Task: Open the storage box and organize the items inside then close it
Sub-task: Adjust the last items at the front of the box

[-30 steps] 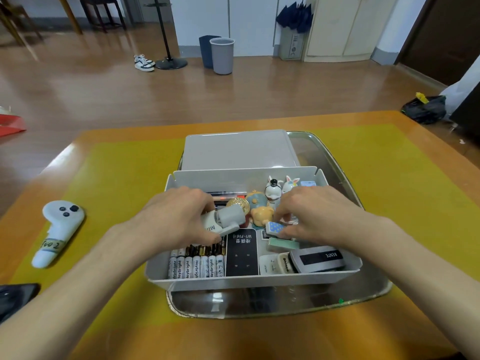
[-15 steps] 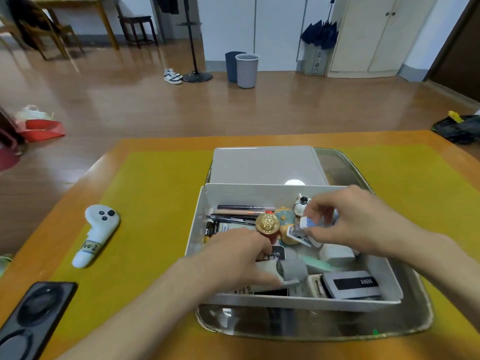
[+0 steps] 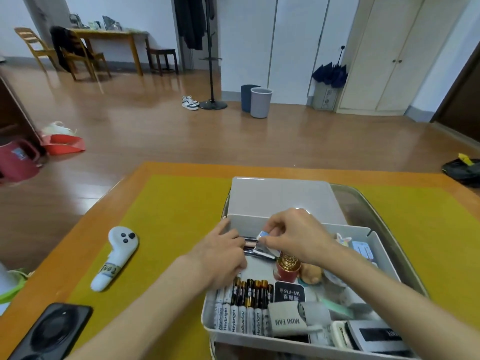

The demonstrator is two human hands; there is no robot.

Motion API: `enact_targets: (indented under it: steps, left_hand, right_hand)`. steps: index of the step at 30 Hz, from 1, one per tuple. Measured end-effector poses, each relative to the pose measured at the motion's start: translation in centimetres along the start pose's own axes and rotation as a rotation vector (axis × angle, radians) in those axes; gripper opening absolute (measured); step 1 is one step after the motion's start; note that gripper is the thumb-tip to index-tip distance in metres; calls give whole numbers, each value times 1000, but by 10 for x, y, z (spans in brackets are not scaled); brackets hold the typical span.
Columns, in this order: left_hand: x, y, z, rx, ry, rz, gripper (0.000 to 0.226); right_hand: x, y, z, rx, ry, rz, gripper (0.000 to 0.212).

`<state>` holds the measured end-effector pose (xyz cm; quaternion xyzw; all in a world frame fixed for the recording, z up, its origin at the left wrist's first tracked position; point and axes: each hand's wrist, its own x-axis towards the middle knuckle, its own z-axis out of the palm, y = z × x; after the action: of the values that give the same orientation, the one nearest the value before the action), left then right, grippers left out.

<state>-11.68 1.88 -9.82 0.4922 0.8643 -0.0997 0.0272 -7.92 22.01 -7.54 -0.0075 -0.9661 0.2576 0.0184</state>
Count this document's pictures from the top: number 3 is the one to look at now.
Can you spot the white storage box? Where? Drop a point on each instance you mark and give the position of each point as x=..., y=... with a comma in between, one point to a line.
x=247, y=221

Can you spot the dark wooden cabinet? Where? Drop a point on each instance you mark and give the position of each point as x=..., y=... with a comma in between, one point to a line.
x=11, y=108

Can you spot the dark hanging coat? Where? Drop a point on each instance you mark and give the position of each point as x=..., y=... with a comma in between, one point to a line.
x=191, y=18

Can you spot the white handheld controller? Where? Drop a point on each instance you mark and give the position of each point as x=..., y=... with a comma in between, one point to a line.
x=120, y=247

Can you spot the green and white chair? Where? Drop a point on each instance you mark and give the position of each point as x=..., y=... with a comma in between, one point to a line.
x=7, y=284

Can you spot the white box lid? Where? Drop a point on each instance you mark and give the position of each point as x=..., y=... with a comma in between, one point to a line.
x=277, y=198

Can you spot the wooden side table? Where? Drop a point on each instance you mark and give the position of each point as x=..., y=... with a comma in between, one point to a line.
x=108, y=33

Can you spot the white bunny figurine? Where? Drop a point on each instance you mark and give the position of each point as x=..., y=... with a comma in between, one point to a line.
x=343, y=239

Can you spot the light wooden chair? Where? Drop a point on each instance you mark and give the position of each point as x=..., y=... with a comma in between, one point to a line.
x=33, y=43

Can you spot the black coat stand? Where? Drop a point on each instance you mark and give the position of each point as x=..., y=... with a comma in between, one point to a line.
x=213, y=104

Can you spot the maroon plastic bucket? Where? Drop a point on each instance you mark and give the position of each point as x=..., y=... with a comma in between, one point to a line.
x=17, y=161

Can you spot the white camera device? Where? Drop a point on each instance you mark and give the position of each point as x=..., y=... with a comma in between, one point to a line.
x=288, y=320

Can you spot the black jacket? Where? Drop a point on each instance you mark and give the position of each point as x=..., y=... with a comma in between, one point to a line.
x=63, y=44

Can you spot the silver pot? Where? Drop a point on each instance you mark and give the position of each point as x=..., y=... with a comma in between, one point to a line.
x=110, y=23

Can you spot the cream two-door cabinet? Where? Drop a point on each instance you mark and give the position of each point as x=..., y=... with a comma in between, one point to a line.
x=386, y=56

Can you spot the person's right forearm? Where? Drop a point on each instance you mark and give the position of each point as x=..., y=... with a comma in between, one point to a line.
x=405, y=311

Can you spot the bundle of black pens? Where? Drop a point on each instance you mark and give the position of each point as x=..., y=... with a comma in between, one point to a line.
x=262, y=253

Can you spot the navy folded umbrella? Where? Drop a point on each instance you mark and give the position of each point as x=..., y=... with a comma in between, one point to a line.
x=330, y=74

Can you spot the dark blue trash bin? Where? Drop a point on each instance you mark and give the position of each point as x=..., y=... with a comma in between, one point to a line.
x=245, y=97

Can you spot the red marker pen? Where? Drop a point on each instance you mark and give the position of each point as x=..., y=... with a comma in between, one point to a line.
x=251, y=243

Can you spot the black garbage bag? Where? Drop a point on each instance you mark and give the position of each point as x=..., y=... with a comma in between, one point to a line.
x=463, y=170

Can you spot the dark brown door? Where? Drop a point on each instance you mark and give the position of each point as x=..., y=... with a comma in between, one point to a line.
x=465, y=108

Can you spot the stainless steel tray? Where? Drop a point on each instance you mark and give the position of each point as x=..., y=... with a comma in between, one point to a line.
x=360, y=206

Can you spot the person's left forearm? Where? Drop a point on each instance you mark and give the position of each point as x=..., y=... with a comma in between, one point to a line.
x=142, y=322

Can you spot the white sneaker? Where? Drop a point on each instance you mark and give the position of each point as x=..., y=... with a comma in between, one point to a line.
x=189, y=106
x=187, y=98

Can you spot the yellow table mat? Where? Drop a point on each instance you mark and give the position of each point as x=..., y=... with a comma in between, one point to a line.
x=168, y=206

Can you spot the person's left hand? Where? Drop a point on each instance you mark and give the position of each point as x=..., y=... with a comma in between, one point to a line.
x=219, y=258

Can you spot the silver kettle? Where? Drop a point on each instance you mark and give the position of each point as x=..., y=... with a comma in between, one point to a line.
x=77, y=21

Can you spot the gray metal safe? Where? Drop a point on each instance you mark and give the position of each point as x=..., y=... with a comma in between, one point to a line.
x=325, y=97

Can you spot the light blue small box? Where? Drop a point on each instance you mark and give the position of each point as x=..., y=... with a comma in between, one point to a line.
x=363, y=251

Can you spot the dark wooden stool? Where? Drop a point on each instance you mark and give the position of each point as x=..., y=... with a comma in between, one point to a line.
x=162, y=51

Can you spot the black WiFi device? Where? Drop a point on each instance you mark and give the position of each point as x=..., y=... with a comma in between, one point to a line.
x=288, y=292

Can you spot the red plastic bag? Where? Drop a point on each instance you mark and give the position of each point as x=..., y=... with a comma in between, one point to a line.
x=63, y=144

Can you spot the red cylindrical can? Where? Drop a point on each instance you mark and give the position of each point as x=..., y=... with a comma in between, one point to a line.
x=288, y=266

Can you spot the person's right hand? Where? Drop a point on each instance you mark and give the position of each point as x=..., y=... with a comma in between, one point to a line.
x=303, y=236

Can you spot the white remote control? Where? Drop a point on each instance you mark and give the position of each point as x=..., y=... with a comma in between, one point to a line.
x=341, y=335

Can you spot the gray trash bin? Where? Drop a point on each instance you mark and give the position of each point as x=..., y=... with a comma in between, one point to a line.
x=261, y=103

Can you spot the pile of small batteries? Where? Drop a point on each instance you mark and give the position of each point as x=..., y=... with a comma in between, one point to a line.
x=240, y=311

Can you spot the black smartphone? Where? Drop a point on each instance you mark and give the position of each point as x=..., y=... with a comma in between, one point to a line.
x=52, y=329

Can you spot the white built-in wardrobe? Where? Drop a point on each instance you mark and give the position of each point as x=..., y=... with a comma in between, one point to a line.
x=296, y=48

